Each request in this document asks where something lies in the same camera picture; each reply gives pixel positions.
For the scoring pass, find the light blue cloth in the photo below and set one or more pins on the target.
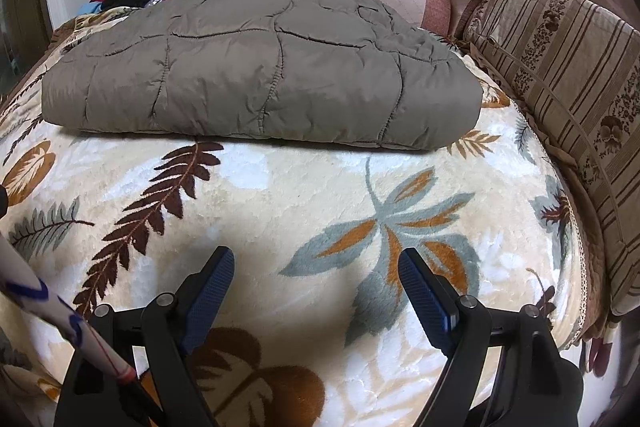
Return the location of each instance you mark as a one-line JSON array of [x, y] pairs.
[[89, 8]]

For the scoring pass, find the olive quilted jacket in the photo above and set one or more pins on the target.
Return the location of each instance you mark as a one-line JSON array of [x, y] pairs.
[[250, 57]]

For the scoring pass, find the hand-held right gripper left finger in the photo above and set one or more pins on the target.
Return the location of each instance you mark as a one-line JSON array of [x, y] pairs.
[[212, 292]]

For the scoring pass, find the striped floral cushion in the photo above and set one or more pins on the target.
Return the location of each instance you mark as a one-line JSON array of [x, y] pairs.
[[565, 82]]

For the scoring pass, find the white printed tube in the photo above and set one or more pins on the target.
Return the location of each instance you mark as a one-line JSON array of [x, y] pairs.
[[50, 307]]

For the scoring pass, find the glass door cabinet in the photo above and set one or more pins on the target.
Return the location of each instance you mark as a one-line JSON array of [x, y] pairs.
[[22, 22]]

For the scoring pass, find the leaf print blanket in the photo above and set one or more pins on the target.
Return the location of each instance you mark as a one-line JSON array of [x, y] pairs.
[[300, 227]]

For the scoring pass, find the purple patterned cloth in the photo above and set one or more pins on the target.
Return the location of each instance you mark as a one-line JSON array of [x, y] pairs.
[[156, 0]]

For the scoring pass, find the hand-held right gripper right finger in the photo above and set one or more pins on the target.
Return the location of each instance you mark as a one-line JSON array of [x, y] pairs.
[[425, 294]]

